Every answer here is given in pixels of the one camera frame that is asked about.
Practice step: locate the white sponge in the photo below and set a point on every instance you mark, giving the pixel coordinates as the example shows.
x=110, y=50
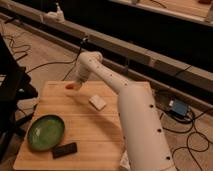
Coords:
x=97, y=102

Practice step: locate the green round plate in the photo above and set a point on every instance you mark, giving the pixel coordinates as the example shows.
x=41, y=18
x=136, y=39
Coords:
x=45, y=133

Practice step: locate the blue box on floor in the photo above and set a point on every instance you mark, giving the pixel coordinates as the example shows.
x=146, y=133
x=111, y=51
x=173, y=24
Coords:
x=178, y=107

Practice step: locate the black chair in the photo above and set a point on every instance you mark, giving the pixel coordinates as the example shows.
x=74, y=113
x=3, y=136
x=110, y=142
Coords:
x=15, y=86

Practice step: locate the black rectangular block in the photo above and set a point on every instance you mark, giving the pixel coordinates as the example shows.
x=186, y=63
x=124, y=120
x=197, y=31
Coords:
x=63, y=150

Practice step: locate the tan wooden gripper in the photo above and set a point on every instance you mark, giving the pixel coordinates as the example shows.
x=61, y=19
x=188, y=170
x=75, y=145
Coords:
x=77, y=86

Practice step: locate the grey metal rail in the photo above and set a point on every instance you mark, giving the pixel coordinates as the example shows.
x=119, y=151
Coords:
x=171, y=48

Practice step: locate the white object on rail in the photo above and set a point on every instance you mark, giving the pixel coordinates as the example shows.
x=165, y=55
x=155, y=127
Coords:
x=58, y=15

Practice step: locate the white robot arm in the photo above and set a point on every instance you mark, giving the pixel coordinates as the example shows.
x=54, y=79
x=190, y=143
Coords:
x=145, y=141

